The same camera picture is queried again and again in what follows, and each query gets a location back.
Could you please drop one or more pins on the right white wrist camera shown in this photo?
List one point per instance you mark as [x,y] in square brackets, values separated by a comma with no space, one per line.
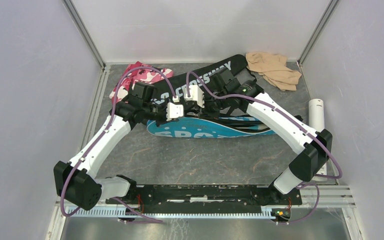
[195,94]

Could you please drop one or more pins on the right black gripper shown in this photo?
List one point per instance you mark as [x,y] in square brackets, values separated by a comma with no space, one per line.
[207,110]

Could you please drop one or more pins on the white shuttlecock tube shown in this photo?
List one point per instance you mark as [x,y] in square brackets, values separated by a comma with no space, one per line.
[317,121]

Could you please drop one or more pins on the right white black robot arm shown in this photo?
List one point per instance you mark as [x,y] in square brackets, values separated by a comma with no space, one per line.
[312,147]

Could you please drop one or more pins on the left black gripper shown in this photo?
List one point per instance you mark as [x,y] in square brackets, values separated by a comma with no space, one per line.
[164,105]

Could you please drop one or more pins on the black Crossway racket bag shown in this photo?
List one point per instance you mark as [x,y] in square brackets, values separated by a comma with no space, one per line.
[163,93]

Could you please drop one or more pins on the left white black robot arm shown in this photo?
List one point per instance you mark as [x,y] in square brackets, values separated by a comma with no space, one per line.
[76,180]

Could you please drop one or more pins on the white slotted cable duct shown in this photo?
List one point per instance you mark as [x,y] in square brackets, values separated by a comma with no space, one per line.
[124,213]

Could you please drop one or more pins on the blue Sport racket bag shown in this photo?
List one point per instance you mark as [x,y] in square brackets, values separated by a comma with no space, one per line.
[226,126]

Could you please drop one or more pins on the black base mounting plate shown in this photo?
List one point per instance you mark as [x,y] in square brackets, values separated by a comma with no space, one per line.
[208,199]

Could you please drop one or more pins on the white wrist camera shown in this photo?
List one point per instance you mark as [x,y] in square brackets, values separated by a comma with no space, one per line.
[174,111]
[195,94]

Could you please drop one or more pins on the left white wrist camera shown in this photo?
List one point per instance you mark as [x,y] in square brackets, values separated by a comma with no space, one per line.
[174,111]

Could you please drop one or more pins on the beige folded cloth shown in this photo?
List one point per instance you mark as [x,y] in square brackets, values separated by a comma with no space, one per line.
[273,68]

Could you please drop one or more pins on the pink camouflage racket bag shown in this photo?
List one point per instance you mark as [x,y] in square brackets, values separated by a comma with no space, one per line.
[148,76]

